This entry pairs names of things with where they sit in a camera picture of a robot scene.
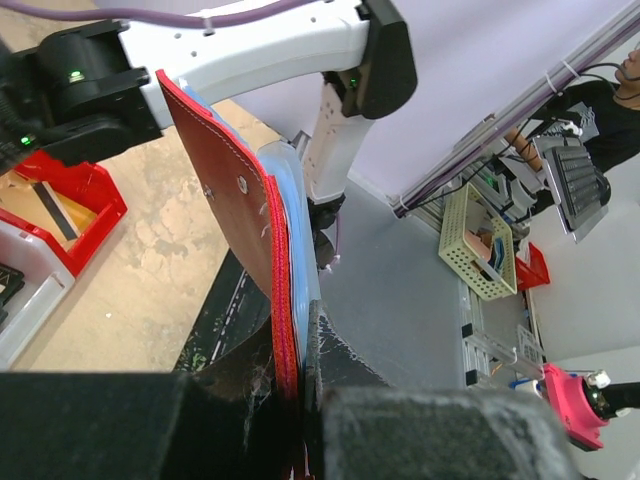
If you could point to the grey keyboard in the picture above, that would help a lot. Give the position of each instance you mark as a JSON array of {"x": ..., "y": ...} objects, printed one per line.
[{"x": 574, "y": 182}]

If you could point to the pink gripper stand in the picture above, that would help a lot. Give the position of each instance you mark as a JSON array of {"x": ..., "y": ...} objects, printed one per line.
[{"x": 566, "y": 396}]

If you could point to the red plastic bin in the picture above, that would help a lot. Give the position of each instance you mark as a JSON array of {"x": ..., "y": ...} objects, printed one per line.
[{"x": 87, "y": 184}]

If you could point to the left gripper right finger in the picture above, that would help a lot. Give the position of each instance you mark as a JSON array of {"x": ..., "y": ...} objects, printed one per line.
[{"x": 357, "y": 426}]

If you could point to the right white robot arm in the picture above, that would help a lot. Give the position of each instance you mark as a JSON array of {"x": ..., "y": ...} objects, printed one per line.
[{"x": 93, "y": 89}]

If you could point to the red leather card holder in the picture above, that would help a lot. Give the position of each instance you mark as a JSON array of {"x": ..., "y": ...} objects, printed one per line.
[{"x": 257, "y": 202}]

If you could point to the white plastic bin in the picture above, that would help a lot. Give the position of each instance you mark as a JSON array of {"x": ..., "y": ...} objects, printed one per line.
[{"x": 46, "y": 283}]

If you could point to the yellow perforated basket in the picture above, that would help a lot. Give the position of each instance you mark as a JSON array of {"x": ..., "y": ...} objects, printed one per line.
[{"x": 477, "y": 244}]

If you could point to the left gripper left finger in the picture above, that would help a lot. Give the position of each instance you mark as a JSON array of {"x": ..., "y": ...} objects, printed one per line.
[{"x": 220, "y": 423}]

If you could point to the black cards pile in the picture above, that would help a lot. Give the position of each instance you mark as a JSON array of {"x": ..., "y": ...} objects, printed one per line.
[{"x": 11, "y": 282}]

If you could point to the aluminium frame rail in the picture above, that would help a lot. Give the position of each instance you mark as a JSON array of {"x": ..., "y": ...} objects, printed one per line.
[{"x": 553, "y": 81}]

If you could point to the small red bin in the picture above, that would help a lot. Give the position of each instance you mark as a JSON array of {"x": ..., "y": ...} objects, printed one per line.
[{"x": 531, "y": 268}]

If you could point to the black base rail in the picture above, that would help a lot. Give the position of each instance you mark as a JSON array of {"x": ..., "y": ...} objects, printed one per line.
[{"x": 232, "y": 311}]

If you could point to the person in black shirt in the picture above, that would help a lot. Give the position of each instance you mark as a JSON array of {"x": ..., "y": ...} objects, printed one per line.
[{"x": 609, "y": 114}]

